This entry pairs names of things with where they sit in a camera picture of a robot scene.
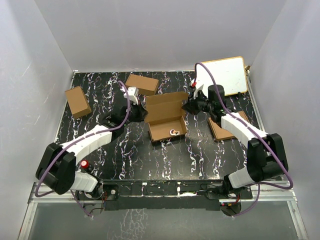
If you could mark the small cardboard box left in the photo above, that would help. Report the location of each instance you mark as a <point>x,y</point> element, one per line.
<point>78,102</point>

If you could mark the small round sticker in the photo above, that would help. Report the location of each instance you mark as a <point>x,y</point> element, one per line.
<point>174,132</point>

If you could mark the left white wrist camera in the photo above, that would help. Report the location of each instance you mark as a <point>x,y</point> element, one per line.
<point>131,93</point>

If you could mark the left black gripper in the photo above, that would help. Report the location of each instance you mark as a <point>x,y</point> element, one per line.
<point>142,113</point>

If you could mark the flat cardboard stack right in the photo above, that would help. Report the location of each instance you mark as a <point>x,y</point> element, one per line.
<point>219,134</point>

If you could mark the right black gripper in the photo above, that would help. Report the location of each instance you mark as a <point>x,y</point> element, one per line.
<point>190,105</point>

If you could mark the red emergency stop button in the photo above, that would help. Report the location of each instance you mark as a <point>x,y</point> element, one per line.
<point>86,166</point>

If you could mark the yellow framed whiteboard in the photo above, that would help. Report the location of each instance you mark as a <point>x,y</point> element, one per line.
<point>227,72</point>

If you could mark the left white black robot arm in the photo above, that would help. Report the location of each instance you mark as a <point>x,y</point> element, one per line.
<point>63,167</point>

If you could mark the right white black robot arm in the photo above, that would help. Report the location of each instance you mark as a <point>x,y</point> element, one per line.
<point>266,157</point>

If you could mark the folded cardboard box back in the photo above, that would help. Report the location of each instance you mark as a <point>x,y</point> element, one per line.
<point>147,86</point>

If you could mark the black base bar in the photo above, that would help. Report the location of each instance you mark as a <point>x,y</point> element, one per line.
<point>161,194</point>

